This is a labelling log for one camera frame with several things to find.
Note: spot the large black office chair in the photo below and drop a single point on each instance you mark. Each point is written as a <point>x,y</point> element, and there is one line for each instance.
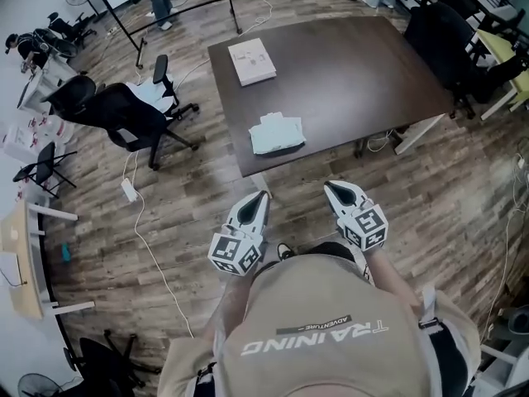
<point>442,39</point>

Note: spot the teal small object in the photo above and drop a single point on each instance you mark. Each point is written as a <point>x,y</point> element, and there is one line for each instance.
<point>66,252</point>

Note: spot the white power strip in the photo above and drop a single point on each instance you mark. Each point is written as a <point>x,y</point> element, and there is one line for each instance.
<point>129,190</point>

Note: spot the person's beige shirt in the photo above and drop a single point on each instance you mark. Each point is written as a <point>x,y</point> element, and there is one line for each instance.
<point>322,337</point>

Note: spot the person's left forearm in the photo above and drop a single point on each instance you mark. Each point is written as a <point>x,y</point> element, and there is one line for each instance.
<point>231,304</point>

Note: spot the small black office chair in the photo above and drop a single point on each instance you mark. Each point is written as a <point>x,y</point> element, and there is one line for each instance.
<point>68,27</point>

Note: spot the person's right forearm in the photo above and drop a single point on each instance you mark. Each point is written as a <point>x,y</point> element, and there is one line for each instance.
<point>390,277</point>

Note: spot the flat white box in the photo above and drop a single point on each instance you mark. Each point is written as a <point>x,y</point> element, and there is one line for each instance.
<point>252,61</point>

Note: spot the black mesh office chair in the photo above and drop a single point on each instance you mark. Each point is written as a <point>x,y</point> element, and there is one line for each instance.
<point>72,93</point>

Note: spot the black office chair with headrest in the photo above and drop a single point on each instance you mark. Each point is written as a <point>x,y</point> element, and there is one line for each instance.
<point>136,118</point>

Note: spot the black floor fan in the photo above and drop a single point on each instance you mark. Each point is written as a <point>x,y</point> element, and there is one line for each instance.
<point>39,385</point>

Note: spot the person's black trousers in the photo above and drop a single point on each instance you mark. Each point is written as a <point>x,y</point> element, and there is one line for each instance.
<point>330,250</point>

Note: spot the black swivel chair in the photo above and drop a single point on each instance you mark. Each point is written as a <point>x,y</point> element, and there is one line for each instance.
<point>107,358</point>

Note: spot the black folding chair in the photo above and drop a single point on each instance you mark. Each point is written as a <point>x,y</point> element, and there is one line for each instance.
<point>45,165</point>

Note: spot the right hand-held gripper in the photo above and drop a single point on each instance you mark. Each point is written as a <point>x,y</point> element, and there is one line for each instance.
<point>365,228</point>

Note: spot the yellow green table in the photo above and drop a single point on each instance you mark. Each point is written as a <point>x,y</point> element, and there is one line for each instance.
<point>502,52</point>

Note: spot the person's white black shoe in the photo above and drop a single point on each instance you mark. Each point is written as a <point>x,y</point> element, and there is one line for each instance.
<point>285,251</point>

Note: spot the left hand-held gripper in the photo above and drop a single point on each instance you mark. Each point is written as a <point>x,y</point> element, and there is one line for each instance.
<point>233,251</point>

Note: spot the white wet wipes pack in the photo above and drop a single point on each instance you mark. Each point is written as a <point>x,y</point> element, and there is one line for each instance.
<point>277,134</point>

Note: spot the white cloth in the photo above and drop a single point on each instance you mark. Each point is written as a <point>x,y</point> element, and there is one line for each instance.
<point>151,95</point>

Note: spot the light wooden desk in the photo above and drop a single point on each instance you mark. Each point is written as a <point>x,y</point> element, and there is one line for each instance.
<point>18,259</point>

